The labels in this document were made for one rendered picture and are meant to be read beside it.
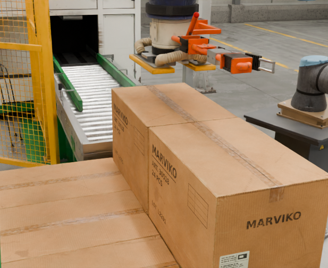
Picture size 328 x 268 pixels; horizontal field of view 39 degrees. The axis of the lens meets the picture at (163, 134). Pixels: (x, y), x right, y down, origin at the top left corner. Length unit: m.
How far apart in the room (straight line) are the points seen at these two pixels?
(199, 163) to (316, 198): 0.38
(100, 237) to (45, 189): 0.51
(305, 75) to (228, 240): 1.34
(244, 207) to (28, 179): 1.28
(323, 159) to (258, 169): 1.27
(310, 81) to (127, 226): 1.23
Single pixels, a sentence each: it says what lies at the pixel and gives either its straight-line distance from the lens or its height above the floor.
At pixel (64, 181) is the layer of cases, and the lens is 2.32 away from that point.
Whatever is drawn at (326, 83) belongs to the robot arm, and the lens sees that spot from 2.48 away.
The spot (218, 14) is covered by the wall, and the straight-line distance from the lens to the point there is 12.39.
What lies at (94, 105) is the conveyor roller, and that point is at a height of 0.53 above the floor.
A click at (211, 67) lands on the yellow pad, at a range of 2.03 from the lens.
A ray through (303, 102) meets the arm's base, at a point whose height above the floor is 0.86.
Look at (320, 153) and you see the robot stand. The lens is 2.70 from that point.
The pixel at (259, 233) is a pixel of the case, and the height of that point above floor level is 0.80.
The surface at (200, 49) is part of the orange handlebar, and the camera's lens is 1.76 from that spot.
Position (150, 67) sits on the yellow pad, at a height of 1.13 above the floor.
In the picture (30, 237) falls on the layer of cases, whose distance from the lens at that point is 1.92.
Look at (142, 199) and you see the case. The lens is 2.03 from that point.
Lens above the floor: 1.56
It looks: 21 degrees down
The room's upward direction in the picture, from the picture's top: 1 degrees clockwise
